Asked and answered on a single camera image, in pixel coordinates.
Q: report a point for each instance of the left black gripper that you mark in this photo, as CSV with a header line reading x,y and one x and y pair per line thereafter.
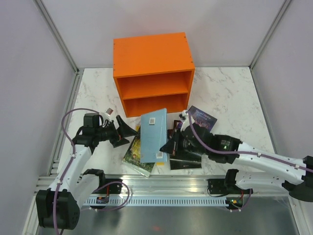
x,y
123,129

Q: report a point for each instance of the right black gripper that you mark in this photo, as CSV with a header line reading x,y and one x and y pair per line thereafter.
x,y
170,147

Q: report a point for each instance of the green Alice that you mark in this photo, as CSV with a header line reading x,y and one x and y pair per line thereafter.
x,y
133,156

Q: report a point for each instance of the light blue paperback book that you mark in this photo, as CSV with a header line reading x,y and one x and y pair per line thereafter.
x,y
153,136

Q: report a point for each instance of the Robinson Crusoe purple book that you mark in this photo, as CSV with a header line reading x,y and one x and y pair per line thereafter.
x,y
202,118

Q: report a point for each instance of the black hardcover book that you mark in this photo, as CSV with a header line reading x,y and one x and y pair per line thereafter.
x,y
176,125

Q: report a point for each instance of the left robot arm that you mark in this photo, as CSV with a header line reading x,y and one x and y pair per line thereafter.
x,y
59,206

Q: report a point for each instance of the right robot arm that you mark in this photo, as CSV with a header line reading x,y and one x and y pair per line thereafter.
x,y
274,171

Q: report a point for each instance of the yellow thin book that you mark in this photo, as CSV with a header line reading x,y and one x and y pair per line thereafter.
x,y
157,164

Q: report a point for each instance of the dark cover bottom book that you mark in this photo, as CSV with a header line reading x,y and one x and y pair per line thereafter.
x,y
176,164

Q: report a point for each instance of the orange wooden shelf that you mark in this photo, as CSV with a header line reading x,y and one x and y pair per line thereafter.
x,y
153,72

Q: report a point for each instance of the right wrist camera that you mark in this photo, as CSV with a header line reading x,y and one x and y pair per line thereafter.
x,y
184,116

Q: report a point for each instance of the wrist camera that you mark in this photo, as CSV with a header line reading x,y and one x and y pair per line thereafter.
x,y
184,116
108,114

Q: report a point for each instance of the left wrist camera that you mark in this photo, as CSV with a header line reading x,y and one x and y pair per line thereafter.
x,y
108,114

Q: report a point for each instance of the aluminium front rail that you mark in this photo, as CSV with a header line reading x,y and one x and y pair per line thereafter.
x,y
171,184

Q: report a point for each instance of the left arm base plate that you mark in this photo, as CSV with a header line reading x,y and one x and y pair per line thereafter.
x,y
114,188

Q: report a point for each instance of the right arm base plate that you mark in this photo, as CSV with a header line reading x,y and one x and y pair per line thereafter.
x,y
221,187

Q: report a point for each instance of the white slotted cable duct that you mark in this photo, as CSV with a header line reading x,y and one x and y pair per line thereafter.
x,y
157,201

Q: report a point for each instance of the left aluminium frame post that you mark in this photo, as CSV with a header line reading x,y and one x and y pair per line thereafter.
x,y
56,34

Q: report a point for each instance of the aluminium frame post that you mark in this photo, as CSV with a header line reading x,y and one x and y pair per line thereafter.
x,y
56,34
275,23

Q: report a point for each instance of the right aluminium frame post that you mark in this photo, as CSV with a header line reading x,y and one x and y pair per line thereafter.
x,y
275,23

